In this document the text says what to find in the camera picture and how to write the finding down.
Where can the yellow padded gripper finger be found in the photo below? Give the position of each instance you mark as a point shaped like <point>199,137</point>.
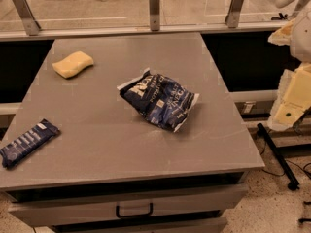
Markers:
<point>293,98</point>
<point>282,36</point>

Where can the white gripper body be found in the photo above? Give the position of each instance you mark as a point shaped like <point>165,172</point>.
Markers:
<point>301,38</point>

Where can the blue chip bag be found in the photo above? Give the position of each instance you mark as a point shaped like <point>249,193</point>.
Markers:
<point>160,100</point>

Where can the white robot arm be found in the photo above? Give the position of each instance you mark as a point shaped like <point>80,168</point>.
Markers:
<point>294,90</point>

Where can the yellow sponge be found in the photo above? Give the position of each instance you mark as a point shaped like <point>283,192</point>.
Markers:
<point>73,64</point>

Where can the black stand leg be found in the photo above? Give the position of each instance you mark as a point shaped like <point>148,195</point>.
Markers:
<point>293,184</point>

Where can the blue snack bar wrapper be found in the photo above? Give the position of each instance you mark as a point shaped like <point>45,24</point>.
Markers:
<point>18,149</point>

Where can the right metal railing bracket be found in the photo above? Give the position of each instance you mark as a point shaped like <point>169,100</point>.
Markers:
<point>233,15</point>

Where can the metal railing bracket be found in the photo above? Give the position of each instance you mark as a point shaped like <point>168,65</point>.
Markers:
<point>154,10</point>
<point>30,24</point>
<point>233,15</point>

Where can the grey drawer with black handle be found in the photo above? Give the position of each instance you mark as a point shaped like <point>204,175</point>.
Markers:
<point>130,205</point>

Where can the middle metal railing bracket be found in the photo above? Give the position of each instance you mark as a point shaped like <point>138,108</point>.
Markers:
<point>154,10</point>

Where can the left metal railing bracket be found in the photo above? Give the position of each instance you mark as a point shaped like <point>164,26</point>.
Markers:
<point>30,24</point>

